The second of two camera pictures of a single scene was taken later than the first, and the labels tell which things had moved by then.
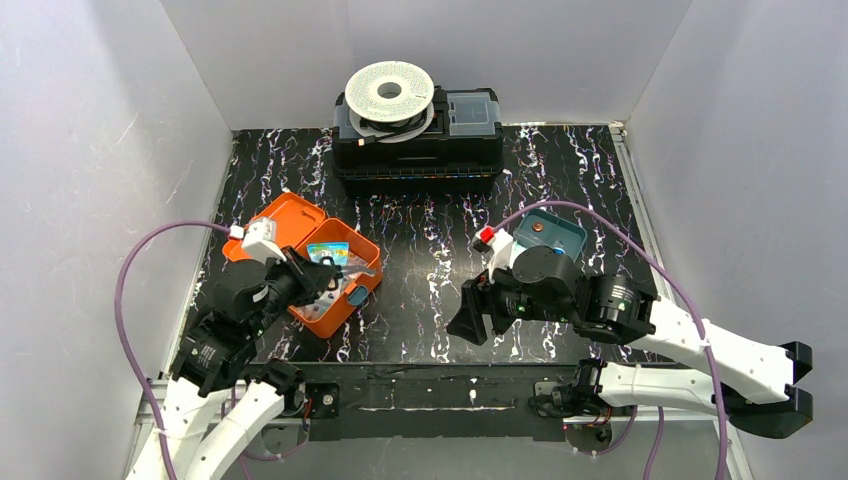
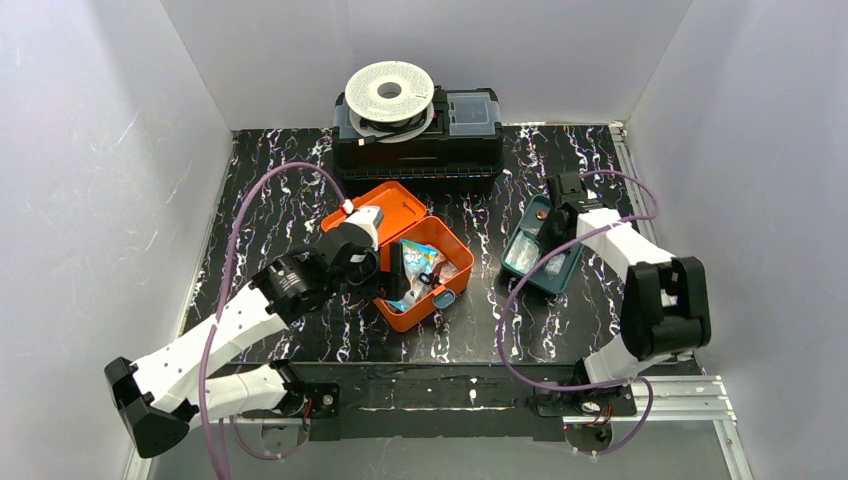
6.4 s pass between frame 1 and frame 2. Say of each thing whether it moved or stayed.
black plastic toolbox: stayed
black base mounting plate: stayed
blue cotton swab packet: moved
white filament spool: stayed
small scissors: moved
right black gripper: moved
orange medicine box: moved
